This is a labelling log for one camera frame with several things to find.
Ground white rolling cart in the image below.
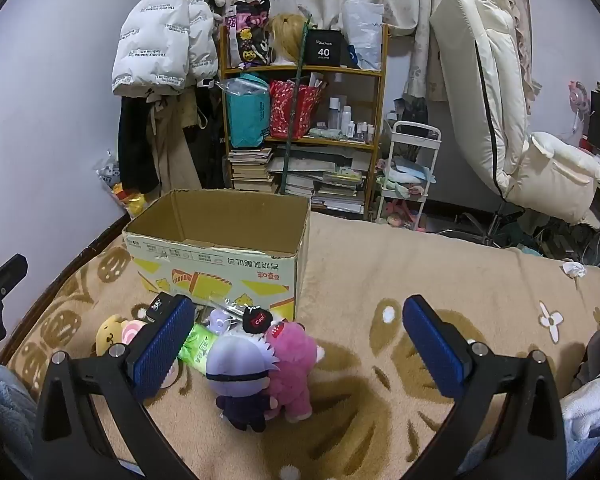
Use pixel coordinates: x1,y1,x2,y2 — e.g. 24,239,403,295
375,121,442,232

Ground messy pile of books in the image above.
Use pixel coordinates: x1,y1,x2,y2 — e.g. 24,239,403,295
281,155,369,216

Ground yellow plush toy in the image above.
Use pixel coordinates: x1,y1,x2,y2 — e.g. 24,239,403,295
96,314,131,357

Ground wooden shelf rack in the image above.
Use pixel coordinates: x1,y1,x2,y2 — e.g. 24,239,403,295
219,22,388,221

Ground red gift bag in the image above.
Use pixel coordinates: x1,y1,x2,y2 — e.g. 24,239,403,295
267,79,324,141

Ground printed cardboard box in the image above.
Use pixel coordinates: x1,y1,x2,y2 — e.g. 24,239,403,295
122,189,312,322

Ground teal paper bag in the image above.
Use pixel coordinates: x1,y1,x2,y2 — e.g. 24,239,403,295
224,74,272,150

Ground black hanging garment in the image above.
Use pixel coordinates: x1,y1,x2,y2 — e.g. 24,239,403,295
118,94,160,195

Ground black box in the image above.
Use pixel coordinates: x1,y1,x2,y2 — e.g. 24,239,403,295
305,29,345,68

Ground person's light fluffy robe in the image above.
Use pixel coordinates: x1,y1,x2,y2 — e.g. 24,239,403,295
460,374,600,480

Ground row of white cosmetic bottles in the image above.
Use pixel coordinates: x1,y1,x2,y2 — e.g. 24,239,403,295
314,95,377,143

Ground green tissue packet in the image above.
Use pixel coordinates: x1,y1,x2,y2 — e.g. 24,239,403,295
177,324,224,376

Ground brown patterned fleece blanket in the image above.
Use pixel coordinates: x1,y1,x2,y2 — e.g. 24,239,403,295
0,212,600,480

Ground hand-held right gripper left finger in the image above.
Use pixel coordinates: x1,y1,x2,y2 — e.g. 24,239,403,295
32,294,201,480

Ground beige hanging garment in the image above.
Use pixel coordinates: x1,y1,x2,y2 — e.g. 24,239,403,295
147,91,204,197

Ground black tissue packet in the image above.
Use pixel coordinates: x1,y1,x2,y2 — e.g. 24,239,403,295
146,292,177,325

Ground clear bag of yellow toys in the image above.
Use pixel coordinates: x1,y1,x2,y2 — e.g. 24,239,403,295
95,152,148,219

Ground pink swirl plush toy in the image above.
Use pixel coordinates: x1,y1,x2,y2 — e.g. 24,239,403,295
121,321,147,347

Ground cream padded chair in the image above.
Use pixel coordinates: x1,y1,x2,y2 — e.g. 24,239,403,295
429,0,600,227

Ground white puffer jacket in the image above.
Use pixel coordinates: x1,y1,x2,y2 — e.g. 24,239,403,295
111,0,220,97

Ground pink desk fan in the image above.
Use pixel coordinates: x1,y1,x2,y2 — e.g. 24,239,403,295
569,80,594,128

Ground pale-haired blindfolded plush doll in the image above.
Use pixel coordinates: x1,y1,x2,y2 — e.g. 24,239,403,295
205,332,281,433

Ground black patterned bag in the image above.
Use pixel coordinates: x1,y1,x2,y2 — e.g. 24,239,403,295
225,0,273,68

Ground green pole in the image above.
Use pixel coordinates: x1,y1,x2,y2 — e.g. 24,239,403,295
281,7,314,196

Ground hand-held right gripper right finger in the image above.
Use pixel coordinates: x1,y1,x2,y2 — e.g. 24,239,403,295
401,295,566,480

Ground blond wig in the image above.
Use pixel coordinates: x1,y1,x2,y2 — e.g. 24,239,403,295
266,12,309,64

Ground black plush keychain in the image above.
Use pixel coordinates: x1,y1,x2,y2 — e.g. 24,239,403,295
242,305,277,337

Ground purple toy in clear bag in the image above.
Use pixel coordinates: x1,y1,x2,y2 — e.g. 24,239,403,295
207,305,246,337

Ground neat stack of books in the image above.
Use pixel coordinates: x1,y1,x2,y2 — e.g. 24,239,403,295
228,147,276,194

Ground white plastic bag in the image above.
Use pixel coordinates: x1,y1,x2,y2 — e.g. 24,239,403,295
341,0,385,72

